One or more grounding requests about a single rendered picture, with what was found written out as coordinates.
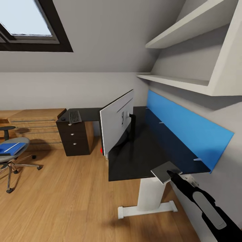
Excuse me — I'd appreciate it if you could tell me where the swivel chair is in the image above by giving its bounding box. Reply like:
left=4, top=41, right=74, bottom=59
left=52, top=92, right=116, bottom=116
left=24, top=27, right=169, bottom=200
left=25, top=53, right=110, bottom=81
left=0, top=126, right=41, bottom=194

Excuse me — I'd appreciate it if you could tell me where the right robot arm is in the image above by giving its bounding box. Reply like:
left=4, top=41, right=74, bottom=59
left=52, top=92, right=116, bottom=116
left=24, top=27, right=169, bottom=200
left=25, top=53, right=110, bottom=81
left=167, top=170, right=242, bottom=242

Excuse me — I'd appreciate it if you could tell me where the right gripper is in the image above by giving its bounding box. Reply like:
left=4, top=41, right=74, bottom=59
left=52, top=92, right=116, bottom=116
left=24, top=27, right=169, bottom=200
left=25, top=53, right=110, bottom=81
left=167, top=170, right=190, bottom=194

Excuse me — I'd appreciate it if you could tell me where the monitor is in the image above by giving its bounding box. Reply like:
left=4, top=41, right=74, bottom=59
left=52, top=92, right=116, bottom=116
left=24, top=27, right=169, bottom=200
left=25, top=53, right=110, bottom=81
left=98, top=89, right=136, bottom=156

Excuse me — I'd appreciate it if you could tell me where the folder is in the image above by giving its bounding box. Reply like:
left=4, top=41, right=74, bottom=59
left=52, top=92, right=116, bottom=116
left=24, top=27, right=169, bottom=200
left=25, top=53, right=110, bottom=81
left=0, top=143, right=26, bottom=156

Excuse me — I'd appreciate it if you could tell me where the keyboard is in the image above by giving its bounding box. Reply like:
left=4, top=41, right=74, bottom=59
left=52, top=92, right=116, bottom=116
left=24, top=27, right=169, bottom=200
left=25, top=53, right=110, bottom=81
left=69, top=111, right=82, bottom=124

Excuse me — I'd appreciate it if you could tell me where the notebook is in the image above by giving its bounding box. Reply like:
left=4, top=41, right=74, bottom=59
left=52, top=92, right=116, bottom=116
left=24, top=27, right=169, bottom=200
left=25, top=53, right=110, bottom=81
left=151, top=161, right=182, bottom=185

